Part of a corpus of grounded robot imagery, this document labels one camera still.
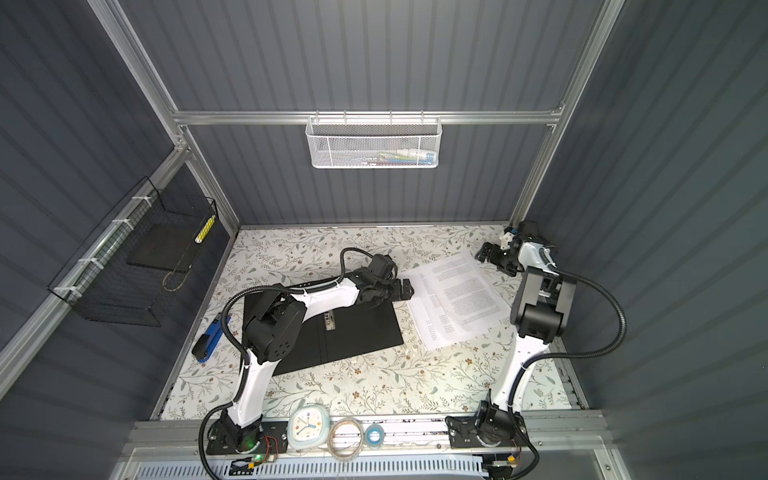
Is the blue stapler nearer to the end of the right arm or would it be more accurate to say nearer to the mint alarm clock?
the mint alarm clock

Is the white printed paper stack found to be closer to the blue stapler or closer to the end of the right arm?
the end of the right arm

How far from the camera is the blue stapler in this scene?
0.86m

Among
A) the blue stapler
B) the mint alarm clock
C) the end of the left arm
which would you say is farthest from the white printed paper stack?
the blue stapler

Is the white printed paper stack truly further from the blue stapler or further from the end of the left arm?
the blue stapler

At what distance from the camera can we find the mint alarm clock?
2.37ft

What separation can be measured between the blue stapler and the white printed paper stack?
2.02 ft

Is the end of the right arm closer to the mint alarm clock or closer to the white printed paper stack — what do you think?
the white printed paper stack

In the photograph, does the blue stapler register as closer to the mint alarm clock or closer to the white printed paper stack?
the mint alarm clock

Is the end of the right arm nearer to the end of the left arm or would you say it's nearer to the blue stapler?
the end of the left arm

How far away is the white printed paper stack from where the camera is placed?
935 millimetres

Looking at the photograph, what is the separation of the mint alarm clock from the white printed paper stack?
0.35 meters

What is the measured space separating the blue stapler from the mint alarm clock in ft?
1.07

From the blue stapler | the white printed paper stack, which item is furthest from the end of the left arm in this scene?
the blue stapler

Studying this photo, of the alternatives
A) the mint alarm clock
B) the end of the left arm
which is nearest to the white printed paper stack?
the end of the left arm
